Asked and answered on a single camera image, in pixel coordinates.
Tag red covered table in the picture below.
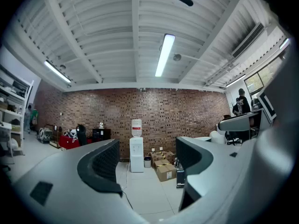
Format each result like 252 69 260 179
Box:
58 135 93 149

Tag white round seat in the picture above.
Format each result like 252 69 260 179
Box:
209 130 227 145

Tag window with dark frame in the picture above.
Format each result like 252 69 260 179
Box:
243 56 284 95

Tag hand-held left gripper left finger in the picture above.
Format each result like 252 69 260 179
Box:
11 138 150 224

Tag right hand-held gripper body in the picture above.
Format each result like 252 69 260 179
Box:
249 55 298 135

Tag cardboard box with striped tape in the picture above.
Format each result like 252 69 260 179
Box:
150 150 176 166
153 159 173 173

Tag dark wooden cabinet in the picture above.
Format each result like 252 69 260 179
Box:
92 128 112 141

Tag ceiling air conditioner vent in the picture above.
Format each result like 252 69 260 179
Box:
231 23 266 59

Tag white water dispenser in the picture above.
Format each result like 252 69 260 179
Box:
129 137 144 173

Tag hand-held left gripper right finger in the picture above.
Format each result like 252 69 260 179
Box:
161 136 257 224

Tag plain cardboard box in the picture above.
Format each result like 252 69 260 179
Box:
157 164 178 182

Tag long ceiling tube light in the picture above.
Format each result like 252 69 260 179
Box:
278 38 291 51
225 74 247 88
43 60 72 84
155 33 176 77

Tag clear water bottle red label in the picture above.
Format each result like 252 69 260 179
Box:
131 119 143 139

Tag black swivel chair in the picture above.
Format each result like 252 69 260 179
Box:
225 130 243 147

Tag black computer tower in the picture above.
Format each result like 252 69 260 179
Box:
176 168 186 189

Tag white power cable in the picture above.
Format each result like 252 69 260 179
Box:
121 163 131 190

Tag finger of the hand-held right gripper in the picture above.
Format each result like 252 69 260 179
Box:
218 112 263 132

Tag black cable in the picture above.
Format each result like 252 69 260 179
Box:
120 184 134 211

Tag white storage shelf unit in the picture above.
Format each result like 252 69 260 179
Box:
0 63 35 154

